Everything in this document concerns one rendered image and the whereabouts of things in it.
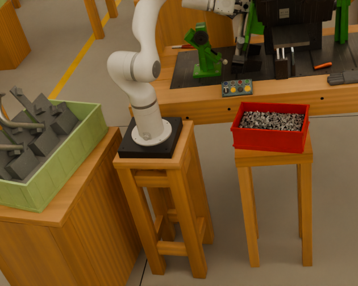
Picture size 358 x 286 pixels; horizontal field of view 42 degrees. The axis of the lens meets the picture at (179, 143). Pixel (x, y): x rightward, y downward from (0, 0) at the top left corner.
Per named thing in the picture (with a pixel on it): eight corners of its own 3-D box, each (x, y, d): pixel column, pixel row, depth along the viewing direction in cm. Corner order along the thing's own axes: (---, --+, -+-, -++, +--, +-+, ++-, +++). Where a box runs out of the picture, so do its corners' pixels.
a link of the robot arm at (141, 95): (149, 110, 199) (137, 63, 183) (112, 105, 207) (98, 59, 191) (161, 94, 207) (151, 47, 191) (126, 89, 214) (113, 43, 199)
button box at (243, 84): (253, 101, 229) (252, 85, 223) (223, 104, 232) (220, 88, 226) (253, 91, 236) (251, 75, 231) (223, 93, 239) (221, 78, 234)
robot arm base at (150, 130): (165, 147, 208) (158, 114, 196) (126, 144, 214) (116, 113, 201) (176, 120, 221) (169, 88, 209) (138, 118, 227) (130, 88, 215)
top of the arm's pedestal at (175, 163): (180, 169, 206) (179, 163, 204) (113, 168, 215) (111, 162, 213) (194, 126, 230) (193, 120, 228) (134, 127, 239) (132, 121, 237)
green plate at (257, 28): (261, 45, 234) (269, 5, 221) (245, 42, 235) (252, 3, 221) (260, 34, 243) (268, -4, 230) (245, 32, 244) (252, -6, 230)
